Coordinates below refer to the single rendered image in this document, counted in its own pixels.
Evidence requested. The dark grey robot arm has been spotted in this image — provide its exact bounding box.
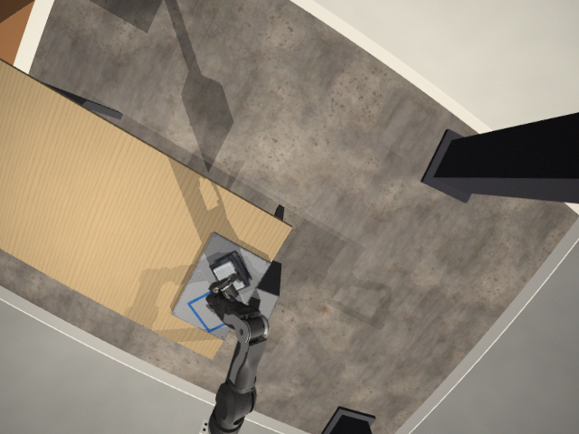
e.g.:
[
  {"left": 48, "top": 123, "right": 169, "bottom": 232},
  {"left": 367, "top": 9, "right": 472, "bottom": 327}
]
[{"left": 205, "top": 287, "right": 270, "bottom": 434}]

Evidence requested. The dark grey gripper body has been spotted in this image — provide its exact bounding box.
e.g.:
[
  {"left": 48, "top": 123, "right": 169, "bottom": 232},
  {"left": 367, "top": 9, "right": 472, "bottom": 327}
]
[{"left": 208, "top": 278, "right": 239, "bottom": 298}]

